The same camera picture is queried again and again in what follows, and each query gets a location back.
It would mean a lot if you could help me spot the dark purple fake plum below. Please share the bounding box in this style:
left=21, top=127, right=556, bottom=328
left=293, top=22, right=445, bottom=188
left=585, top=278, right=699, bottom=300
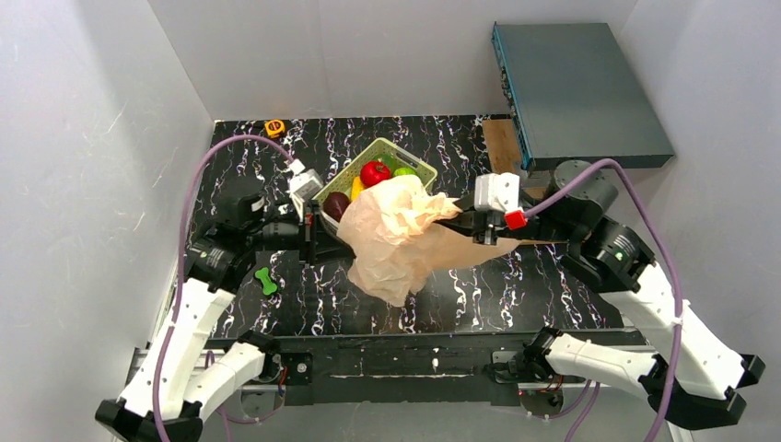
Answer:
left=321, top=192, right=351, bottom=222

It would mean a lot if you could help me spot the red fake apple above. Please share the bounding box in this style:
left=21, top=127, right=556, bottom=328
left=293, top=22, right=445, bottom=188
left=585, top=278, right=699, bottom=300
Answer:
left=359, top=160, right=392, bottom=188

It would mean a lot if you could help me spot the yellow fake banana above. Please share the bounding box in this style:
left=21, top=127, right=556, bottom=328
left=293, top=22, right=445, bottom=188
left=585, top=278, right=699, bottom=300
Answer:
left=350, top=177, right=366, bottom=202

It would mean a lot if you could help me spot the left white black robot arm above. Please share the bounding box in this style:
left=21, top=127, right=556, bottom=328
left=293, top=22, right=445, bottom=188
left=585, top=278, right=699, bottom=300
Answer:
left=95, top=193, right=352, bottom=441

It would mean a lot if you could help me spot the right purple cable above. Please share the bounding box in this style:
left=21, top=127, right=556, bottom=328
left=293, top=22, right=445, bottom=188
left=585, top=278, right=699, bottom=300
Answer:
left=523, top=158, right=684, bottom=442

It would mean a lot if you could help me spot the green bone-shaped toy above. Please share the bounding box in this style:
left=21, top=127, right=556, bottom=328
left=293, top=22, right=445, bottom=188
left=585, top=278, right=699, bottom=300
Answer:
left=253, top=267, right=278, bottom=297

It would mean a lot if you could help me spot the grey metal box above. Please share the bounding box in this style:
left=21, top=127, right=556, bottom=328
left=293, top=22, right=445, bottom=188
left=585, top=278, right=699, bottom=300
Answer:
left=491, top=23, right=674, bottom=172

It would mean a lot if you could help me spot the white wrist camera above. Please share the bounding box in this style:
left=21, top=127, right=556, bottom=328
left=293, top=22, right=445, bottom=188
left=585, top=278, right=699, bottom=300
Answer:
left=288, top=159, right=324, bottom=221
left=473, top=172, right=528, bottom=230

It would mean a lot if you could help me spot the pale green plastic basket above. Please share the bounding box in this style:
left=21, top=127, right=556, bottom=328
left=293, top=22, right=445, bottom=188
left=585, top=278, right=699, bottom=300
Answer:
left=312, top=137, right=438, bottom=209

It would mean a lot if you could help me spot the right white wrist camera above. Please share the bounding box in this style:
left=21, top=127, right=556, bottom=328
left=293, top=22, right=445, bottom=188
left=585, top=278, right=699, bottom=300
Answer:
left=473, top=172, right=528, bottom=230

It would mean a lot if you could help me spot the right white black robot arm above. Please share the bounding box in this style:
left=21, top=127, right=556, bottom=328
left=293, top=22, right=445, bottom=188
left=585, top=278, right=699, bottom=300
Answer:
left=444, top=158, right=765, bottom=431

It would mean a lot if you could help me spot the orange tape measure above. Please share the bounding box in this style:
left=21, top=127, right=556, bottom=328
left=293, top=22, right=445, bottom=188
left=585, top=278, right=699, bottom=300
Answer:
left=263, top=119, right=286, bottom=139

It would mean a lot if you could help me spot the translucent peach plastic bag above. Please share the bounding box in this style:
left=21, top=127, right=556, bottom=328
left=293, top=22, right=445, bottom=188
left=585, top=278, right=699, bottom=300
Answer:
left=337, top=176, right=521, bottom=308

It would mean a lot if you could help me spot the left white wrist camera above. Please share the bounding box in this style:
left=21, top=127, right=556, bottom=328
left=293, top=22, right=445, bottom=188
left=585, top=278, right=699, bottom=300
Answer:
left=288, top=159, right=324, bottom=221

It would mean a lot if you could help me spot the brown wooden board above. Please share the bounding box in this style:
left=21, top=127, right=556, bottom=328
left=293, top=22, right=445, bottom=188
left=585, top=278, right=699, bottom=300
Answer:
left=482, top=119, right=550, bottom=199

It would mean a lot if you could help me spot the green fake lime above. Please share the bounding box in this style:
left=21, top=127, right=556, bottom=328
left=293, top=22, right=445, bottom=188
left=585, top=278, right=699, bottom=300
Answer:
left=392, top=167, right=416, bottom=177

